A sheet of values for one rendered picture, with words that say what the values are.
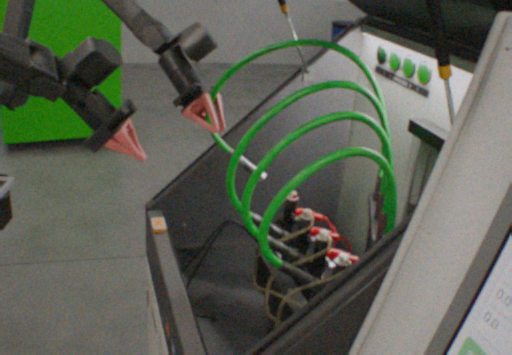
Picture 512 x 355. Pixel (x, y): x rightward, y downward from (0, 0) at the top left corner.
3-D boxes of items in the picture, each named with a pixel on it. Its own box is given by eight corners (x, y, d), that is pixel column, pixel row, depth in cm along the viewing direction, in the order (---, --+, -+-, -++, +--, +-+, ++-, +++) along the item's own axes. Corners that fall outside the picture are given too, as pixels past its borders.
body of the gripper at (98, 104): (129, 115, 88) (98, 83, 86) (89, 152, 90) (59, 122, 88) (136, 104, 94) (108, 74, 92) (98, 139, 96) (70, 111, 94)
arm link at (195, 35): (156, 42, 119) (139, 32, 110) (195, 11, 117) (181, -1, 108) (183, 82, 117) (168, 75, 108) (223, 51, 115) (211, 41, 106)
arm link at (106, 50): (21, 54, 85) (25, 90, 80) (63, 9, 81) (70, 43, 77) (76, 81, 94) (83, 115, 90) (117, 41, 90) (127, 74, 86)
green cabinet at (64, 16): (105, 113, 504) (104, -24, 455) (122, 143, 433) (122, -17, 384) (5, 120, 465) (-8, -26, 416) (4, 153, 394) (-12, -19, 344)
